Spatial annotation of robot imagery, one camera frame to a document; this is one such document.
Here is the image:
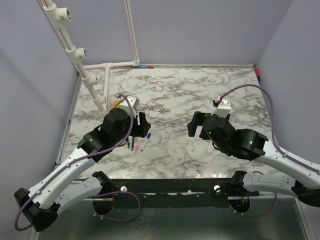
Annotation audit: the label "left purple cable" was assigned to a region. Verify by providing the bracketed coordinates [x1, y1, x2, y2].
[14, 93, 141, 232]

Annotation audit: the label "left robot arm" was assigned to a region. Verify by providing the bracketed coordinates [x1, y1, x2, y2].
[14, 108, 151, 232]

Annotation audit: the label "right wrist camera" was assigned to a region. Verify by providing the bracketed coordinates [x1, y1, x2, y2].
[212, 99, 232, 118]

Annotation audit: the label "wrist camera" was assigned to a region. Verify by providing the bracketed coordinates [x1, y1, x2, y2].
[119, 96, 140, 116]
[212, 99, 232, 118]

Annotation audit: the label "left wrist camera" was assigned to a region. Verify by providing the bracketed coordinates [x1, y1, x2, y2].
[119, 96, 140, 116]

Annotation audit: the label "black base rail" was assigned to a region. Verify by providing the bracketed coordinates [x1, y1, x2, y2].
[82, 178, 261, 208]

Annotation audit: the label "white pvc pipe frame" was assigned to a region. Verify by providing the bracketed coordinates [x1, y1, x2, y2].
[39, 0, 140, 113]

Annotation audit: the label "dark blue pen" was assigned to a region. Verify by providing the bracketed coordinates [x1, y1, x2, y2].
[131, 137, 135, 151]

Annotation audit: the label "red pen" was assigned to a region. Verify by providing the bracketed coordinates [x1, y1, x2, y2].
[134, 137, 143, 155]

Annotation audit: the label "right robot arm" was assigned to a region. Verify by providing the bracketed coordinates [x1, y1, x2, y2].
[187, 111, 320, 207]

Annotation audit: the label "red clamp at corner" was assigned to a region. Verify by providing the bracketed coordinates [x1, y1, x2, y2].
[255, 68, 260, 79]

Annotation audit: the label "grey pen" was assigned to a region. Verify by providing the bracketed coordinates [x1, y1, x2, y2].
[140, 133, 151, 152]

